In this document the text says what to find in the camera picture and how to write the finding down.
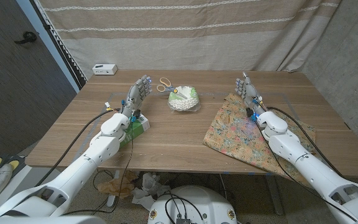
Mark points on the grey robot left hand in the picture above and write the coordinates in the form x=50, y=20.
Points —
x=137, y=93

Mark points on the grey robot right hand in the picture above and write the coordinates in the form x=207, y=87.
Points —
x=250, y=93

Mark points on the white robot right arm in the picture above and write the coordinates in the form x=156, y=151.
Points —
x=315, y=168

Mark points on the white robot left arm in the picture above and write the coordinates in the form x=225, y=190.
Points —
x=82, y=165

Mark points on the green cardboard box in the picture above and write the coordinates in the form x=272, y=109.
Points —
x=139, y=127

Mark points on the crumpled brown paper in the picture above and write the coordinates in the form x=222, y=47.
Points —
x=117, y=186

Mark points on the crumpled white paper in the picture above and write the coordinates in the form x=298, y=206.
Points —
x=148, y=189

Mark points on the white power strip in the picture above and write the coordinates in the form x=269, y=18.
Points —
x=104, y=69

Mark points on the floral patterned cloth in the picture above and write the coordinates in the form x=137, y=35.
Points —
x=235, y=133

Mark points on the bag of white candies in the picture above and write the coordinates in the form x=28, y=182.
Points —
x=183, y=102

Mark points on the beige striped curtain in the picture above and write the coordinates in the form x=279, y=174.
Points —
x=182, y=46

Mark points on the grey table leg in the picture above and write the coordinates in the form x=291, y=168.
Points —
x=273, y=193

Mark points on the white table leg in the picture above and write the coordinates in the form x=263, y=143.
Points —
x=113, y=199

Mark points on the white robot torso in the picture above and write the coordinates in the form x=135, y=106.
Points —
x=194, y=199

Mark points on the dark wooden door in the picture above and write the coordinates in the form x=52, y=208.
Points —
x=11, y=93

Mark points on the black curtain frame pole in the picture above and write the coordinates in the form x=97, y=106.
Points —
x=61, y=46

